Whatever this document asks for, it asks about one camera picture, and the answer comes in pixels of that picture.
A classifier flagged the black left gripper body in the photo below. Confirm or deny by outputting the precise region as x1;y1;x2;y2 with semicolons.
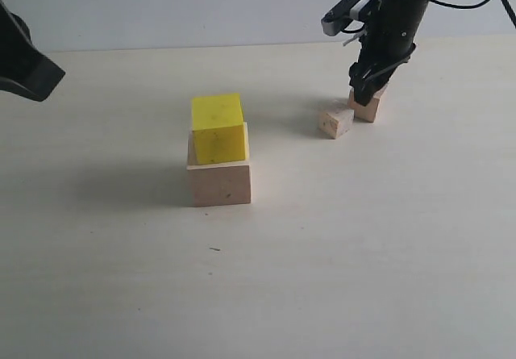
1;1;32;93

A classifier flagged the yellow cube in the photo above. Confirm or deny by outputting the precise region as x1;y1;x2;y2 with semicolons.
191;93;246;165

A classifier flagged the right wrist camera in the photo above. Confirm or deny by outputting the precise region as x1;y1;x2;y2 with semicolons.
321;0;381;37

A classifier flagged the medium brown wooden cube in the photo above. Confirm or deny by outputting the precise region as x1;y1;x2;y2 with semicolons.
347;85;388;123

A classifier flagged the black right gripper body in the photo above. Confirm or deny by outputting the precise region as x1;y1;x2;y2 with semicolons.
355;0;418;66

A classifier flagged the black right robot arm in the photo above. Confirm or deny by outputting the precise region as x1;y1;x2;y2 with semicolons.
349;0;515;106

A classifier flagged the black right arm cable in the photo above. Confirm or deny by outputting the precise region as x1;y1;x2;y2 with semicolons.
429;0;516;27

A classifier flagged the small wooden cube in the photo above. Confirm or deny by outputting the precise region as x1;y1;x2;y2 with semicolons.
318;106;355;140

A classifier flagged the large pale wooden cube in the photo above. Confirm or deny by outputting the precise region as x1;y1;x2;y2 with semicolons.
186;123;252;207

